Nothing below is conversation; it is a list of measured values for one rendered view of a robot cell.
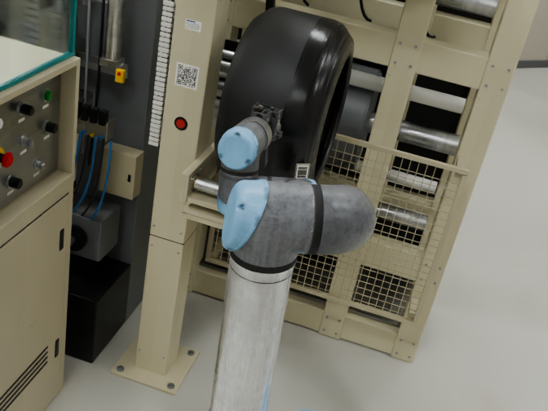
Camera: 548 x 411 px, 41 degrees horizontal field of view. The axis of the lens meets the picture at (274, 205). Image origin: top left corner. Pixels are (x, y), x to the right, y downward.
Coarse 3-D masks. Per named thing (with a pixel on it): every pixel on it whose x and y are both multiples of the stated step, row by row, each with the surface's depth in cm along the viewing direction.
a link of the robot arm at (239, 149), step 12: (228, 132) 167; (240, 132) 166; (252, 132) 168; (264, 132) 175; (228, 144) 167; (240, 144) 166; (252, 144) 166; (264, 144) 174; (228, 156) 167; (240, 156) 167; (252, 156) 166; (228, 168) 170; (240, 168) 167; (252, 168) 170
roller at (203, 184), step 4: (200, 176) 234; (196, 180) 233; (200, 180) 232; (204, 180) 233; (208, 180) 233; (212, 180) 233; (196, 184) 232; (200, 184) 232; (204, 184) 232; (208, 184) 232; (212, 184) 232; (216, 184) 232; (196, 188) 233; (200, 188) 233; (204, 188) 232; (208, 188) 232; (212, 188) 232; (216, 188) 231; (208, 192) 233; (212, 192) 232; (216, 192) 232
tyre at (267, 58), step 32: (256, 32) 208; (288, 32) 207; (320, 32) 208; (256, 64) 203; (288, 64) 202; (320, 64) 202; (224, 96) 207; (256, 96) 202; (288, 96) 201; (320, 96) 202; (224, 128) 208; (288, 128) 202; (320, 128) 207; (288, 160) 206; (320, 160) 244
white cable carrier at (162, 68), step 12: (168, 0) 220; (168, 12) 220; (168, 24) 221; (168, 36) 223; (168, 48) 227; (168, 60) 227; (156, 72) 229; (156, 84) 231; (156, 96) 233; (156, 108) 235; (156, 120) 236; (156, 132) 238; (156, 144) 240
